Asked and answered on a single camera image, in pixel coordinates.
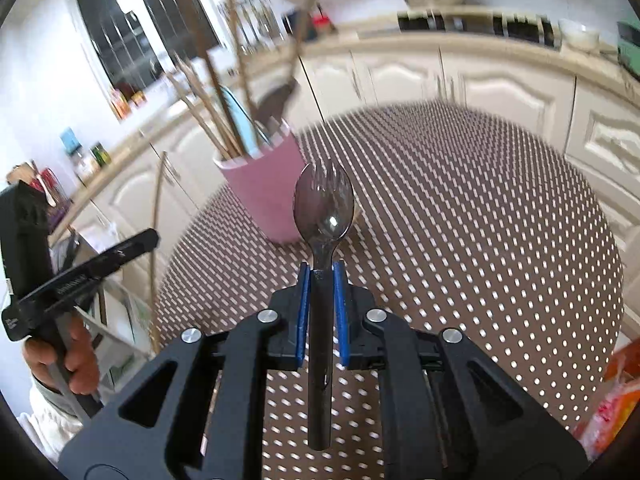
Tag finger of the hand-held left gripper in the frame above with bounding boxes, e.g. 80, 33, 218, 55
75, 228, 161, 282

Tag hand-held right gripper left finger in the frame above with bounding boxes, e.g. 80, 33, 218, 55
59, 262, 312, 480

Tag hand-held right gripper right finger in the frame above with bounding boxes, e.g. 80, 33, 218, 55
335, 261, 588, 480

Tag thin bamboo chopstick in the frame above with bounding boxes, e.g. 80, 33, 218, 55
149, 151, 168, 353

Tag black spork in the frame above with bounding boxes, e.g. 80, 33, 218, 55
293, 159, 356, 451

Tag pink cup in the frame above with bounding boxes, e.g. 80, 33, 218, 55
213, 119, 308, 246

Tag bunch of wooden chopsticks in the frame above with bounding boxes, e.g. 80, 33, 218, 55
165, 0, 266, 161

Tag person's left forearm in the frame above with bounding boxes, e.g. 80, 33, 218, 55
20, 375, 106, 441

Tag person's left hand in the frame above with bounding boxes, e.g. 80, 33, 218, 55
22, 317, 101, 396

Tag white glass shelf rack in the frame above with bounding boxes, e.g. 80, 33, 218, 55
65, 230, 156, 391

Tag kitchen utensil holder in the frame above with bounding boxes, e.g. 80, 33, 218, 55
6, 160, 68, 221

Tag blue capped bottle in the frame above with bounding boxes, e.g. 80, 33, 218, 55
60, 127, 88, 181

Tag orange packets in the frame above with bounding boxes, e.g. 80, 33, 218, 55
109, 87, 148, 121

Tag brown polka dot tablecloth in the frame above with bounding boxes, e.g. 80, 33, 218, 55
155, 100, 626, 480

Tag blue utensil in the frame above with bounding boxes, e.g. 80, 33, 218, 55
220, 85, 261, 153

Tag dark kitchen window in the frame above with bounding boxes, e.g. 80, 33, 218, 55
72, 0, 221, 93

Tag cream kitchen cabinets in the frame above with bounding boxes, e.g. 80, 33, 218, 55
50, 42, 640, 321

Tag orange plastic bag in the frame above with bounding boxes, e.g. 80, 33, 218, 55
572, 340, 640, 461

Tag beige kitchen countertop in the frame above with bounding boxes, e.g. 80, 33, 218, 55
50, 7, 640, 241

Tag black gas stove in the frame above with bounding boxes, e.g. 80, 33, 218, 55
396, 9, 562, 51

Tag white bowl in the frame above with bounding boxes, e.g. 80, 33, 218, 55
557, 17, 601, 51

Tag green kitchen appliance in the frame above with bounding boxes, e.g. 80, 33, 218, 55
616, 20, 640, 73

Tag wooden utensil handle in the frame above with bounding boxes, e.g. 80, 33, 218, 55
289, 0, 320, 83

